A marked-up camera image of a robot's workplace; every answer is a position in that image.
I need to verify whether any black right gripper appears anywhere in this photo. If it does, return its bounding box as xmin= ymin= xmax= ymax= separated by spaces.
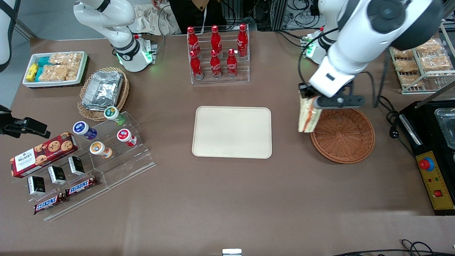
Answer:
xmin=0 ymin=105 xmax=14 ymax=136

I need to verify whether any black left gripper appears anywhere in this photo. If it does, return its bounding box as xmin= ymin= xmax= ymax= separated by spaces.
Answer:
xmin=299 ymin=83 xmax=323 ymax=109

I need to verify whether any triangular sandwich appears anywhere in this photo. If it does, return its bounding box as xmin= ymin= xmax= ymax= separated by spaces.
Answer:
xmin=298 ymin=95 xmax=323 ymax=133

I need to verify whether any brown round wicker basket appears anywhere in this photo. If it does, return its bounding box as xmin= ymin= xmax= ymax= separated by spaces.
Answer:
xmin=310 ymin=108 xmax=376 ymax=164

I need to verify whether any beige plastic tray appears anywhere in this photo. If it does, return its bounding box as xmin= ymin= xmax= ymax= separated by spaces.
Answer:
xmin=192 ymin=106 xmax=273 ymax=159

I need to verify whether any light wicker basket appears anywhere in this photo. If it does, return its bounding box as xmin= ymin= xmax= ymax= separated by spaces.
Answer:
xmin=77 ymin=67 xmax=130 ymax=122

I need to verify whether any red Walkers cookie box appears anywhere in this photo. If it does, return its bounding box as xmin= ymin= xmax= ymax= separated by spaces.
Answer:
xmin=10 ymin=132 xmax=79 ymax=178

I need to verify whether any yellow snack packet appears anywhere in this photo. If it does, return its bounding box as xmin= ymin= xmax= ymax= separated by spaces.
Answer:
xmin=26 ymin=63 xmax=39 ymax=82

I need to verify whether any rice cracker snack bag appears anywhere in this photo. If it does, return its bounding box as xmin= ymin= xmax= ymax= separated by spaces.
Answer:
xmin=49 ymin=52 xmax=83 ymax=66
xmin=38 ymin=65 xmax=79 ymax=82

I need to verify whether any small black box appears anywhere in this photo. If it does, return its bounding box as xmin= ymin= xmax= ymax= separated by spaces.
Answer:
xmin=27 ymin=176 xmax=46 ymax=195
xmin=68 ymin=156 xmax=85 ymax=176
xmin=47 ymin=166 xmax=67 ymax=185

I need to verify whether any blue lid cup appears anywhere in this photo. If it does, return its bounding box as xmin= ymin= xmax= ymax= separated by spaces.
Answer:
xmin=73 ymin=121 xmax=97 ymax=140

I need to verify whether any clear acrylic bottle rack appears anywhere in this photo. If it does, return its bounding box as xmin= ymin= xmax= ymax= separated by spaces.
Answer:
xmin=187 ymin=30 xmax=250 ymax=85

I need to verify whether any Snickers chocolate bar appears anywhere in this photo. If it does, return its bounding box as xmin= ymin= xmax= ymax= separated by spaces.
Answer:
xmin=65 ymin=176 xmax=98 ymax=197
xmin=34 ymin=192 xmax=68 ymax=215

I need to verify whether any red cola bottle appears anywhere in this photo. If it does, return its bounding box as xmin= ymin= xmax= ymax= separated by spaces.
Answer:
xmin=211 ymin=25 xmax=223 ymax=54
xmin=189 ymin=50 xmax=204 ymax=80
xmin=187 ymin=26 xmax=201 ymax=59
xmin=226 ymin=49 xmax=238 ymax=78
xmin=210 ymin=50 xmax=223 ymax=79
xmin=237 ymin=23 xmax=248 ymax=58

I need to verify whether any white rectangular snack bin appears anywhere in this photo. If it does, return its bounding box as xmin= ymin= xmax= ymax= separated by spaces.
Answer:
xmin=22 ymin=51 xmax=89 ymax=89

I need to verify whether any orange lid cup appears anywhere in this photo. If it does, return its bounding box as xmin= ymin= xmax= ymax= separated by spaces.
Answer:
xmin=89 ymin=141 xmax=113 ymax=159

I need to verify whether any stack of foil trays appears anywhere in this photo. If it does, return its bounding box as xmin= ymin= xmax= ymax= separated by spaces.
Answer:
xmin=82 ymin=71 xmax=124 ymax=111

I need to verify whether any green lid cup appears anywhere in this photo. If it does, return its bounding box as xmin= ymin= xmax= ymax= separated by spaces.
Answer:
xmin=104 ymin=106 xmax=127 ymax=126

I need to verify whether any black appliance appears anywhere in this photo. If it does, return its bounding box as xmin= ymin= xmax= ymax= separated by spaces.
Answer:
xmin=398 ymin=101 xmax=455 ymax=216

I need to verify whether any red lid cup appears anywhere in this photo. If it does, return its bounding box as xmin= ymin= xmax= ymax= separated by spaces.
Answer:
xmin=117 ymin=129 xmax=138 ymax=147

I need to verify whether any clear acrylic stepped display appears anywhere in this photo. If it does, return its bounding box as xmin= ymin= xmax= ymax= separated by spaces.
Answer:
xmin=12 ymin=111 xmax=156 ymax=222

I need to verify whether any clear plastic container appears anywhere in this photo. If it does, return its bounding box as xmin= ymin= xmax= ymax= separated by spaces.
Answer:
xmin=434 ymin=110 xmax=455 ymax=150

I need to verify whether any yellow emergency stop control box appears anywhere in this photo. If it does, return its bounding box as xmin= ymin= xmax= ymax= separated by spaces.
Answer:
xmin=415 ymin=151 xmax=455 ymax=211

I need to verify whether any person in dark clothes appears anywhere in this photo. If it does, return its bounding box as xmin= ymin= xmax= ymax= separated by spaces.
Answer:
xmin=151 ymin=0 xmax=228 ymax=35

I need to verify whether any crumpled white cloth bag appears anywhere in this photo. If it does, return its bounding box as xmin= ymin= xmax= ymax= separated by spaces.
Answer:
xmin=130 ymin=4 xmax=182 ymax=36

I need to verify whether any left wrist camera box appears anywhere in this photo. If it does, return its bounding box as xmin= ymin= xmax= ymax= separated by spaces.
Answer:
xmin=320 ymin=94 xmax=365 ymax=109

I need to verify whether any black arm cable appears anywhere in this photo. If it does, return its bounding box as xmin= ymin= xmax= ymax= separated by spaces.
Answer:
xmin=297 ymin=28 xmax=391 ymax=108

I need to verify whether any black power cable with plug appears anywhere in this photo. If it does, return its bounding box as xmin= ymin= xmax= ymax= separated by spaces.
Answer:
xmin=377 ymin=95 xmax=416 ymax=157

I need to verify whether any white wire snack rack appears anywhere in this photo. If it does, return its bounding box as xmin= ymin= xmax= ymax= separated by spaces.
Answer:
xmin=389 ymin=21 xmax=455 ymax=95

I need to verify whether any black floor cable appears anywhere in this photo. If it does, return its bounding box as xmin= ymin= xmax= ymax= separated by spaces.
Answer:
xmin=332 ymin=239 xmax=455 ymax=256

